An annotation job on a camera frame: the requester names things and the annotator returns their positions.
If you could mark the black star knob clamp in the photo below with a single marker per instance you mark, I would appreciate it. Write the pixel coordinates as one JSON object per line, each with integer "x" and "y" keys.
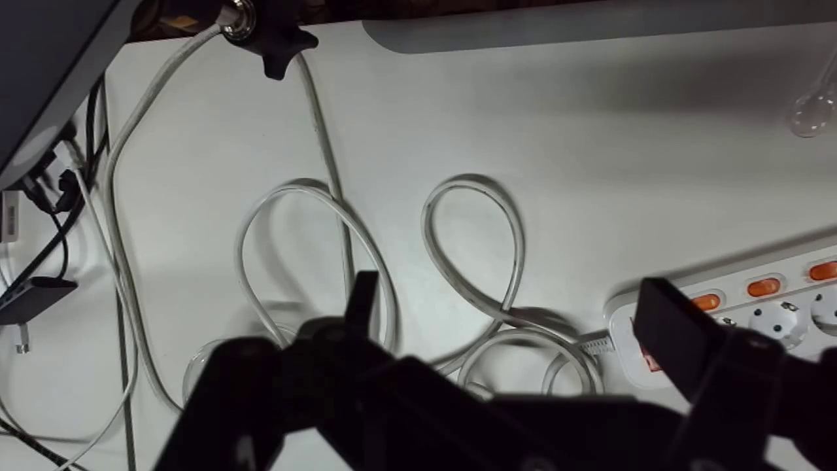
{"x": 272, "y": 40}

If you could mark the white power strip orange switches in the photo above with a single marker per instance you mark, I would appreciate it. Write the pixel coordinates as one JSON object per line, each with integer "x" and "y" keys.
{"x": 774, "y": 303}

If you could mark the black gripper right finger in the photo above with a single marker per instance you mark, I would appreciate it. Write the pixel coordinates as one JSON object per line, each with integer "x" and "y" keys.
{"x": 697, "y": 349}

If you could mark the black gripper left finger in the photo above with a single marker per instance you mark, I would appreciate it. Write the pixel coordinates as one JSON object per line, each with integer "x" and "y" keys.
{"x": 349, "y": 382}

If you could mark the black flat bracket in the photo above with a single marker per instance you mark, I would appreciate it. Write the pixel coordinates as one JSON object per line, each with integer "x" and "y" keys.
{"x": 29, "y": 299}

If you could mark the dark monitor panel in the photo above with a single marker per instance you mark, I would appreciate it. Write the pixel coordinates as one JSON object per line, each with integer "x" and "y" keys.
{"x": 42, "y": 69}

